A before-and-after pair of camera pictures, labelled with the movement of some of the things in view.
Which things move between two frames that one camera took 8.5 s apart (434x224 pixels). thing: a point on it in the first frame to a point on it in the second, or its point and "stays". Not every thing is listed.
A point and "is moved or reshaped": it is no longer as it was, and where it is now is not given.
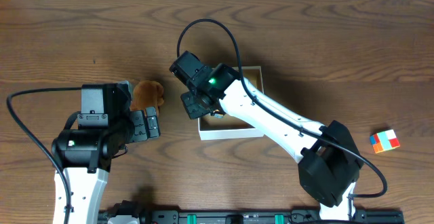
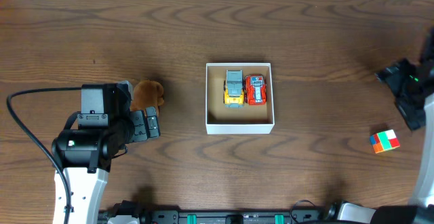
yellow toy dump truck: [217, 115] is moved or reshaped
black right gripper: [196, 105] to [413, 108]
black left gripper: [143, 125] stays
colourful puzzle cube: [384, 141] stays
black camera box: [184, 66] to [405, 78]
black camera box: [102, 102] stays
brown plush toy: [146, 94] stays
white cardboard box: [228, 127] is moved or reshaped
